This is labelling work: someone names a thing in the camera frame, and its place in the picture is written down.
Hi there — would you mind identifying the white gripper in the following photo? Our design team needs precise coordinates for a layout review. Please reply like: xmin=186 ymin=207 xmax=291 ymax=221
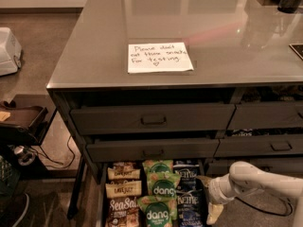
xmin=197 ymin=174 xmax=237 ymax=225

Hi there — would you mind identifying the blue kettle chip bag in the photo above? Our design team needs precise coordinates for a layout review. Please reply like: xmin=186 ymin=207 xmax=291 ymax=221
xmin=173 ymin=160 xmax=199 ymax=192
xmin=177 ymin=190 xmax=205 ymax=227

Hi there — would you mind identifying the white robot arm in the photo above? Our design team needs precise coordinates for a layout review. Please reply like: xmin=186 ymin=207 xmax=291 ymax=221
xmin=197 ymin=161 xmax=303 ymax=227

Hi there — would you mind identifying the bottom right grey drawer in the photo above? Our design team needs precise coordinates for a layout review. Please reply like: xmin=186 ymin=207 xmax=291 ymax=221
xmin=205 ymin=157 xmax=303 ymax=176

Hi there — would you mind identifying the grey drawer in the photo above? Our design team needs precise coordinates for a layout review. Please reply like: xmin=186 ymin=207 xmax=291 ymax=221
xmin=205 ymin=157 xmax=303 ymax=176
xmin=228 ymin=101 xmax=303 ymax=130
xmin=215 ymin=134 xmax=303 ymax=158
xmin=70 ymin=103 xmax=235 ymax=135
xmin=86 ymin=138 xmax=219 ymax=162

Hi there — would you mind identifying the middle green Dang bag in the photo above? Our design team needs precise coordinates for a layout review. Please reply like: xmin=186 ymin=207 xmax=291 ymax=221
xmin=147 ymin=172 xmax=181 ymax=198

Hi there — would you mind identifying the green dang bag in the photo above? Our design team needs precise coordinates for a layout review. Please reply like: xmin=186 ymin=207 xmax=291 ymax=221
xmin=142 ymin=160 xmax=173 ymax=174
xmin=137 ymin=196 xmax=177 ymax=227
xmin=147 ymin=172 xmax=181 ymax=198

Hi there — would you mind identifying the front green Dang bag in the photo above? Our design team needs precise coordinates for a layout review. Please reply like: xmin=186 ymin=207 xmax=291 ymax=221
xmin=137 ymin=196 xmax=177 ymax=227

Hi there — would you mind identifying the rear green Dang bag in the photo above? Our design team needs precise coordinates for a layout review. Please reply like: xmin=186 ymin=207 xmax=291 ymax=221
xmin=142 ymin=160 xmax=173 ymax=174

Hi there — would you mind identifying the middle left grey drawer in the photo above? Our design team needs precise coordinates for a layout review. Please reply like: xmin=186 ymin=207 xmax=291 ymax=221
xmin=86 ymin=138 xmax=219 ymax=162

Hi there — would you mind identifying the open bottom left drawer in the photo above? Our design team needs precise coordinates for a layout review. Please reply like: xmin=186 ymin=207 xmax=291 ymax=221
xmin=96 ymin=160 xmax=211 ymax=227

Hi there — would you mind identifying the front cream snack bag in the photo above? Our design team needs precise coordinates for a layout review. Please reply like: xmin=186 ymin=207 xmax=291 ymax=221
xmin=105 ymin=181 xmax=142 ymax=199

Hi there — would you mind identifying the cream snack bag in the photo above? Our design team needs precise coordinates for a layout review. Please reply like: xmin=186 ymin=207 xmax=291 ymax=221
xmin=105 ymin=181 xmax=142 ymax=199
xmin=107 ymin=168 xmax=140 ymax=180

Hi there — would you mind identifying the brown Sea Salt snack bag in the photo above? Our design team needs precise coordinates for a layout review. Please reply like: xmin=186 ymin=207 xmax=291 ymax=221
xmin=105 ymin=197 xmax=140 ymax=227

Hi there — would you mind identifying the middle right grey drawer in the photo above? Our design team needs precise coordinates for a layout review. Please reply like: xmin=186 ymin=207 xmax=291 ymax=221
xmin=215 ymin=134 xmax=303 ymax=158

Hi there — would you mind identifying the rear cream snack bag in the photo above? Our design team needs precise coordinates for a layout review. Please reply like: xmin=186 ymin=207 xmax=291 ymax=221
xmin=107 ymin=168 xmax=140 ymax=180

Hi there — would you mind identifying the top right grey drawer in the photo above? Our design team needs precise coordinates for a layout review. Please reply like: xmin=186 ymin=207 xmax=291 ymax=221
xmin=228 ymin=101 xmax=303 ymax=130

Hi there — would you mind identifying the dark grey drawer cabinet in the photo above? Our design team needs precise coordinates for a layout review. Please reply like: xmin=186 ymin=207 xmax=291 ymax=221
xmin=45 ymin=0 xmax=303 ymax=220

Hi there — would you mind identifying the top left grey drawer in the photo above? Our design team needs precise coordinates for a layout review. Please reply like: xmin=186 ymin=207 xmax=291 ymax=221
xmin=70 ymin=103 xmax=235 ymax=135

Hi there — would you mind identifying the dark tablet on counter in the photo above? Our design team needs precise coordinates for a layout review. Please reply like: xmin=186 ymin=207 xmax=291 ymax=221
xmin=289 ymin=44 xmax=303 ymax=61

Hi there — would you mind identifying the white handwritten paper note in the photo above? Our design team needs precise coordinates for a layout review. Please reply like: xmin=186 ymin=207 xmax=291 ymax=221
xmin=128 ymin=43 xmax=193 ymax=74

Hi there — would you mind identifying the black chair seat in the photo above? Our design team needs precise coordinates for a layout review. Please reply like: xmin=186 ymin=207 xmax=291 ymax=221
xmin=0 ymin=101 xmax=48 ymax=145

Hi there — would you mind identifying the silver round caster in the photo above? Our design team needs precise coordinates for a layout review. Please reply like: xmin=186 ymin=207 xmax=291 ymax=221
xmin=13 ymin=146 xmax=36 ymax=166

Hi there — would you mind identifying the green plastic crate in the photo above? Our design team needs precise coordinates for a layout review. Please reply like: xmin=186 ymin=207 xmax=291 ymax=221
xmin=0 ymin=156 xmax=20 ymax=197

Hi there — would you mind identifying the white appliance on floor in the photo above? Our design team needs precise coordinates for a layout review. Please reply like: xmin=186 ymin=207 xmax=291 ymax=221
xmin=0 ymin=27 xmax=22 ymax=76

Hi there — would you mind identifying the black power cable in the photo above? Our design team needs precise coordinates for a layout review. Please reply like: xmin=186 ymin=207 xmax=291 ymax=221
xmin=235 ymin=196 xmax=294 ymax=218

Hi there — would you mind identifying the thin black floor cable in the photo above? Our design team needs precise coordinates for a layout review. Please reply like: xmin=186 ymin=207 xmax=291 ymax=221
xmin=29 ymin=134 xmax=77 ymax=170

